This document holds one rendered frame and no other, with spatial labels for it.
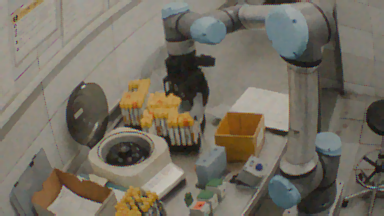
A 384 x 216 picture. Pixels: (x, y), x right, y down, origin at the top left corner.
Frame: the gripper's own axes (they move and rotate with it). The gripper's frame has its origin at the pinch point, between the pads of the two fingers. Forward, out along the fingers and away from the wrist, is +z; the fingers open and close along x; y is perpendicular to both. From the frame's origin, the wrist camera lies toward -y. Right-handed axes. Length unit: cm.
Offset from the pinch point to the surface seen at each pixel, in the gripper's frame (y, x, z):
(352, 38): -223, -1, 62
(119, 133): 0.4, -31.0, 13.2
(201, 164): 1.8, 0.0, 15.3
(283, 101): -51, 2, 24
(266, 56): -85, -22, 25
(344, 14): -223, -6, 41
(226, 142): -13.6, -1.2, 17.8
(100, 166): 18.8, -26.8, 14.1
